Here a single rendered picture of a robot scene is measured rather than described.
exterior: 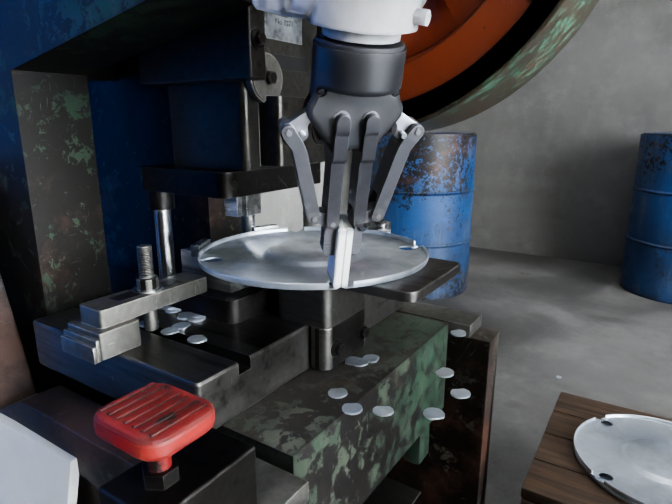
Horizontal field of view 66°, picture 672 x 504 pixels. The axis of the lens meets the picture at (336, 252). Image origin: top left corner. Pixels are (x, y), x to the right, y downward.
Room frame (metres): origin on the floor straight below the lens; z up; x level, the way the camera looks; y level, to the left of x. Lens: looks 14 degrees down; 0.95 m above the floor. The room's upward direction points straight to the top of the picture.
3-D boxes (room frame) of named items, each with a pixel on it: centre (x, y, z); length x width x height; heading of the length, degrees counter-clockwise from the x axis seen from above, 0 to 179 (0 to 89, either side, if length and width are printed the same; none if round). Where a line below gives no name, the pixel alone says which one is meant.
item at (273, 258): (0.64, 0.03, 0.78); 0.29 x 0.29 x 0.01
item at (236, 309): (0.71, 0.14, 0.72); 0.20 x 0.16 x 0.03; 147
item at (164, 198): (0.71, 0.14, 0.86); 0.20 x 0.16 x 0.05; 147
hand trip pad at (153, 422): (0.31, 0.12, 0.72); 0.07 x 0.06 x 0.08; 57
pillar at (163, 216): (0.68, 0.23, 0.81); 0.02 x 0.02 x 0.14
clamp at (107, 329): (0.57, 0.23, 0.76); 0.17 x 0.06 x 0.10; 147
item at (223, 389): (0.71, 0.13, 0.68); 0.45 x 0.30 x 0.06; 147
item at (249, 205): (0.71, 0.13, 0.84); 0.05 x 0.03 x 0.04; 147
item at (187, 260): (0.71, 0.13, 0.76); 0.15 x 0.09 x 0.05; 147
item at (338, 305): (0.62, -0.01, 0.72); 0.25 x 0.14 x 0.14; 57
